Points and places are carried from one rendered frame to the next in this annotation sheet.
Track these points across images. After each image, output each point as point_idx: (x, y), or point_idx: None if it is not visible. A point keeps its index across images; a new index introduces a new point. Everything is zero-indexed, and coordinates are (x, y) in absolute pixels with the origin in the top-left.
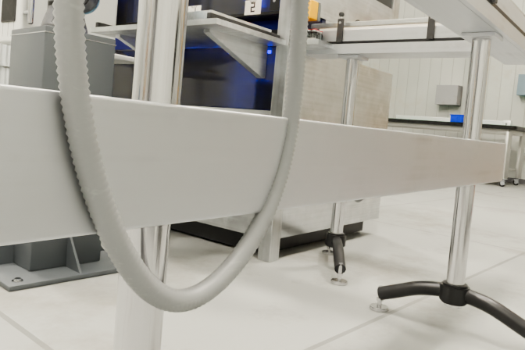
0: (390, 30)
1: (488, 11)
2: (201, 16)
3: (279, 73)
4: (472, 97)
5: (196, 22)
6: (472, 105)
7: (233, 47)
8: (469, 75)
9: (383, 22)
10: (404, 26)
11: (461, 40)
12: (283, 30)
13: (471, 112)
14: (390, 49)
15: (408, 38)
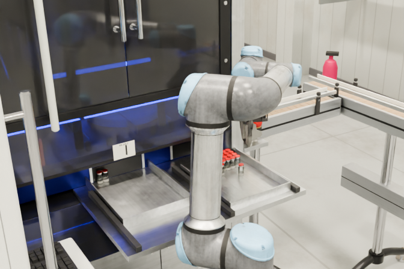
0: (293, 113)
1: None
2: (280, 190)
3: None
4: (392, 163)
5: (286, 199)
6: (391, 167)
7: None
8: (390, 152)
9: (282, 106)
10: (301, 108)
11: (332, 110)
12: (237, 143)
13: (391, 171)
14: (293, 126)
15: (304, 116)
